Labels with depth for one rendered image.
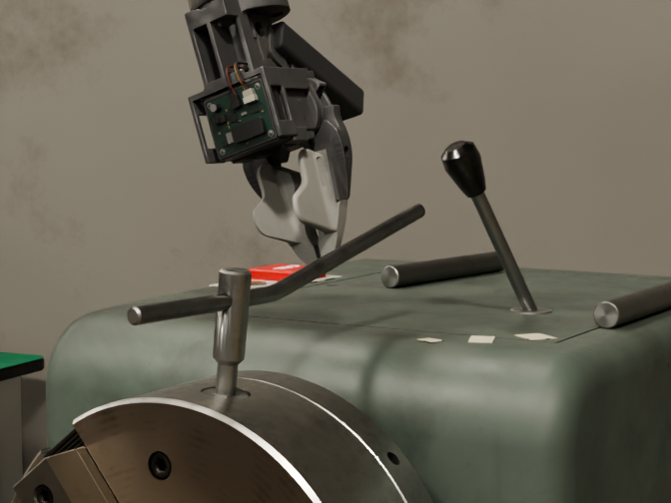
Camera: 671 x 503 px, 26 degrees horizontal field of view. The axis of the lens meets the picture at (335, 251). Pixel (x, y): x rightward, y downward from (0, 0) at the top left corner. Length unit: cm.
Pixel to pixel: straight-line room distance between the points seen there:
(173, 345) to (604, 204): 284
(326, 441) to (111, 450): 15
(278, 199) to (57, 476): 27
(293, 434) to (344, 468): 4
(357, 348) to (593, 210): 288
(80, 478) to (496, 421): 29
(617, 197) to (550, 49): 44
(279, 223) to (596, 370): 26
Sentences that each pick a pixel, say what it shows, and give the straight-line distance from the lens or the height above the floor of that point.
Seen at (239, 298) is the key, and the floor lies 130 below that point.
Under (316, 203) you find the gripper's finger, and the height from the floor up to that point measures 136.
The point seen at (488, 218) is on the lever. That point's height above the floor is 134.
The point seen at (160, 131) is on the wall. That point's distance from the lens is 449.
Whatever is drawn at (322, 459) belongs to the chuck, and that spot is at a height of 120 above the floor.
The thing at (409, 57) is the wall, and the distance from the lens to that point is 412.
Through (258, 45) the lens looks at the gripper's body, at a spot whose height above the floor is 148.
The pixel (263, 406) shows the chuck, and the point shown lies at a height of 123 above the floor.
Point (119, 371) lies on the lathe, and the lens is 120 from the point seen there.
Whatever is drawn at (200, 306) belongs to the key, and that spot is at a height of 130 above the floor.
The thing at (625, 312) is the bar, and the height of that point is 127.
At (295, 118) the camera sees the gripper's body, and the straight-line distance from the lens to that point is 107.
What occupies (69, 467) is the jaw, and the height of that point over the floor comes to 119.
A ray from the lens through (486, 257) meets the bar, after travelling 155.
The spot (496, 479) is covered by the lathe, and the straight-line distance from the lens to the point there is 103.
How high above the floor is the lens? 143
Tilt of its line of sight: 6 degrees down
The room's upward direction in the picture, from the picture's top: straight up
